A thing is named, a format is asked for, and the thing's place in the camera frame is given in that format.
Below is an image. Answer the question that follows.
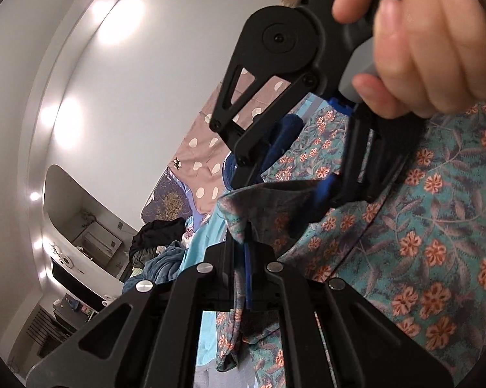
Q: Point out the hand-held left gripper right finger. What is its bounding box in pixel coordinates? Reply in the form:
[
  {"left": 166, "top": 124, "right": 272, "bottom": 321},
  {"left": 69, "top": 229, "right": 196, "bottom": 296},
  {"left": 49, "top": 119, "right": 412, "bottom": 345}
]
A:
[{"left": 245, "top": 242, "right": 456, "bottom": 388}]

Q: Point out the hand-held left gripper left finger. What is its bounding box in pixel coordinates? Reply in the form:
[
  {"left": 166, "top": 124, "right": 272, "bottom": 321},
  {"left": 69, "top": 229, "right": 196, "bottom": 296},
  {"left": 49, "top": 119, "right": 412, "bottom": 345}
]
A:
[{"left": 25, "top": 242, "right": 239, "bottom": 388}]

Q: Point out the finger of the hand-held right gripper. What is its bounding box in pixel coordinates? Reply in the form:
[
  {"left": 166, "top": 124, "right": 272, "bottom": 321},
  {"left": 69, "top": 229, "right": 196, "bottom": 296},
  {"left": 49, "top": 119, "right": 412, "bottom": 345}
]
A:
[
  {"left": 313, "top": 107, "right": 391, "bottom": 220},
  {"left": 208, "top": 57, "right": 324, "bottom": 190}
]

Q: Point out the teal floral garment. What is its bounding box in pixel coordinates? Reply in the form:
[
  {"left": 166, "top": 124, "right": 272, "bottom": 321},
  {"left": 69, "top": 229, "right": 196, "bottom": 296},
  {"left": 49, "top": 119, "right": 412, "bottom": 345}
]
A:
[{"left": 215, "top": 103, "right": 486, "bottom": 388}]

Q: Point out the person's right hand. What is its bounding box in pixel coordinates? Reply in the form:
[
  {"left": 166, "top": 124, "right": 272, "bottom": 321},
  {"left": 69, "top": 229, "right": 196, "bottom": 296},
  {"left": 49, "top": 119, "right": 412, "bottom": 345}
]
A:
[{"left": 332, "top": 0, "right": 486, "bottom": 120}]

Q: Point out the turquoise printed blanket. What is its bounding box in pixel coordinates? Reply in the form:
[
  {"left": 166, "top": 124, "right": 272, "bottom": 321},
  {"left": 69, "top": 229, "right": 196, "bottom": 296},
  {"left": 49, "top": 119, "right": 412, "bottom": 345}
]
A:
[{"left": 182, "top": 96, "right": 335, "bottom": 376}]

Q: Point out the blue crumpled garment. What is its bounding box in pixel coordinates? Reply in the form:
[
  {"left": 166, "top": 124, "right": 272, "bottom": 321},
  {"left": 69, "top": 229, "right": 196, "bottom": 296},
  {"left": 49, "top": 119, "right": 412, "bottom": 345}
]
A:
[{"left": 124, "top": 242, "right": 196, "bottom": 296}]

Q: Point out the pink polka dot bedsheet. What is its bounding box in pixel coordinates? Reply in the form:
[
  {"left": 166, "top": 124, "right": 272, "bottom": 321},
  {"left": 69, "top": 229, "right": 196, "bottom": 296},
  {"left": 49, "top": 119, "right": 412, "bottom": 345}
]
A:
[{"left": 168, "top": 67, "right": 308, "bottom": 217}]

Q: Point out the black crumpled garment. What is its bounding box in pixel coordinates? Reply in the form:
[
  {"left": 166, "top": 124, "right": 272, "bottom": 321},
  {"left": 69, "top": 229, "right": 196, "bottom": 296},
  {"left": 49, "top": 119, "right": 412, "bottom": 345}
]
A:
[{"left": 130, "top": 218, "right": 188, "bottom": 260}]

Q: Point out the dark blue printed cloth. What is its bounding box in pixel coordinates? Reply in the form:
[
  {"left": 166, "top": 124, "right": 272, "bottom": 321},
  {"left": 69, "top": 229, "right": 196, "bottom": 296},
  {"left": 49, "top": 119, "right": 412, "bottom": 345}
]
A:
[{"left": 140, "top": 167, "right": 196, "bottom": 228}]

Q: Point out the white cabinet box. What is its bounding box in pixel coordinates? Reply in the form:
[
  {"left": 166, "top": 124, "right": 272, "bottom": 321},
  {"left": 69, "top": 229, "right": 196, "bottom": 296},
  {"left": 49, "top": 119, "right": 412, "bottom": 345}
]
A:
[{"left": 72, "top": 218, "right": 123, "bottom": 268}]

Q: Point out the black television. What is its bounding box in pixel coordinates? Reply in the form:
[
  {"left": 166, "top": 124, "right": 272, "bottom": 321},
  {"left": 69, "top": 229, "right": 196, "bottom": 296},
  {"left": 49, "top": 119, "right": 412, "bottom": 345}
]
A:
[{"left": 50, "top": 258, "right": 107, "bottom": 313}]

